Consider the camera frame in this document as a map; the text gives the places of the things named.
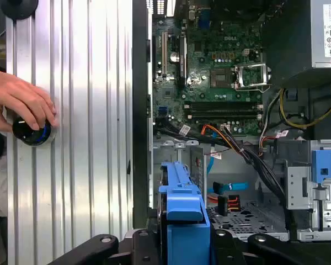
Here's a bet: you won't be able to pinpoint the person's bare hand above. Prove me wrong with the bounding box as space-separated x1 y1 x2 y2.
0 61 58 133

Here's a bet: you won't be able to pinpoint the black cable bundle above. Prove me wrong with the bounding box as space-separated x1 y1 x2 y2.
154 121 290 221

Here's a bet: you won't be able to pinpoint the metal socket cover frame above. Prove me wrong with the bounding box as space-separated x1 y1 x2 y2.
233 63 268 89

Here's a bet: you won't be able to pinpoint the black plastic fan shroud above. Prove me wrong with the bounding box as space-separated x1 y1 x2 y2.
260 0 331 89

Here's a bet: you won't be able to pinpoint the CPU socket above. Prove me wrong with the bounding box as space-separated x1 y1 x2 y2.
209 63 269 91

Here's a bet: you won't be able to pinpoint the green Dell motherboard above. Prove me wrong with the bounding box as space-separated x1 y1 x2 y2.
152 5 266 136

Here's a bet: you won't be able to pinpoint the hard disk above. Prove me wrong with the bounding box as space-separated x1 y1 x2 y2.
157 161 213 265

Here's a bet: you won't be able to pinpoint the black RAM slot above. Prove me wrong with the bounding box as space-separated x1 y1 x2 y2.
184 109 263 119
184 100 263 110

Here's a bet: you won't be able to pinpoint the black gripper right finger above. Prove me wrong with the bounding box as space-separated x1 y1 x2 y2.
209 227 331 265

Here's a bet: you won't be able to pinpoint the grey metal optical drive cage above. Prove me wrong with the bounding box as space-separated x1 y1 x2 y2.
285 140 331 242

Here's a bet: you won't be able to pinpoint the open black PC case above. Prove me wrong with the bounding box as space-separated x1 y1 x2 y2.
131 0 331 243

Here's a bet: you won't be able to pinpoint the black expansion slot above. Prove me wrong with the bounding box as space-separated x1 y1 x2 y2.
178 35 188 84

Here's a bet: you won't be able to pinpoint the black round rubber foot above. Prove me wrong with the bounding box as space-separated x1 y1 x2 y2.
0 0 40 20

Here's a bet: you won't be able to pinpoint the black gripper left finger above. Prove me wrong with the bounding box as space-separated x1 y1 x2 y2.
47 218 166 265

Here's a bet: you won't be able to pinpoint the blue plastic drive latch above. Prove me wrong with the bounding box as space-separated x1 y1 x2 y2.
311 149 331 185

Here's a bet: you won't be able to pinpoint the yellow power wires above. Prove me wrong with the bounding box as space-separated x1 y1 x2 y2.
279 87 331 129

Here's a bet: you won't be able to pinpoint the grey power supply unit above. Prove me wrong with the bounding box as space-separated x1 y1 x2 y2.
309 0 331 69

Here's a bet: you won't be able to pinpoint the round black tool blue ring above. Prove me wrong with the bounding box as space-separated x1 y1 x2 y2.
12 116 57 146

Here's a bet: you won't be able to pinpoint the orange-yellow power disk wire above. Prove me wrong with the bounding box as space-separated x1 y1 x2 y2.
207 193 241 217

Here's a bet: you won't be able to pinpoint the grey metal disk bay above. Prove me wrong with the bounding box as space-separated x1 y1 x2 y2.
152 139 208 209

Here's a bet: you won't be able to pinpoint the blue SATA disk wire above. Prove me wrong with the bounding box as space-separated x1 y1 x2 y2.
206 153 250 197

